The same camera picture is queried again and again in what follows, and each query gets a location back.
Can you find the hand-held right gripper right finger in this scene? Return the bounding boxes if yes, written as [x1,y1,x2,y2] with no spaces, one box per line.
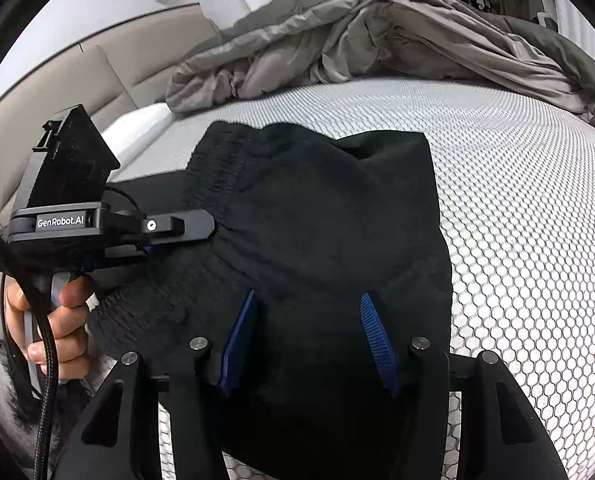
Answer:
[360,294,568,480]

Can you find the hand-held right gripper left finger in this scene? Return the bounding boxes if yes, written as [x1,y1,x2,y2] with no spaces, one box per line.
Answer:
[52,289,258,480]

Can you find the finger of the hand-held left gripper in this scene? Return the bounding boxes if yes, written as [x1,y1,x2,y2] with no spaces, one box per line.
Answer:
[108,211,216,247]
[84,244,153,272]

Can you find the black pants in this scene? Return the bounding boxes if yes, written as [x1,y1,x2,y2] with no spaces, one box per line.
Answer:
[84,120,453,480]

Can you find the person's left forearm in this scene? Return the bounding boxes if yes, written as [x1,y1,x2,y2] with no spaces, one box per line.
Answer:
[0,337,98,480]

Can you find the person's left hand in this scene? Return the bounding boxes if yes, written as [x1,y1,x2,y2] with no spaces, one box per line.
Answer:
[4,277,100,383]

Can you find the white pillow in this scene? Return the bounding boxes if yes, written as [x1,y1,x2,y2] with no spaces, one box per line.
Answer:
[100,102,180,183]

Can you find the beige padded headboard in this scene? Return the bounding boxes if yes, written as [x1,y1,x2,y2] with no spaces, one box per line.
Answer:
[0,2,223,241]

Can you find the grey duvet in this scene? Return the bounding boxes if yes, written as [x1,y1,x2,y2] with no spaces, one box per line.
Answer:
[166,0,595,128]

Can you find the white chair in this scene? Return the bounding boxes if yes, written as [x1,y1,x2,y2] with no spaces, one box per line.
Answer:
[535,0,558,28]

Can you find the black braided cable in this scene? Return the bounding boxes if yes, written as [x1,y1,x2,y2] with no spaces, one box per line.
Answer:
[0,220,60,480]

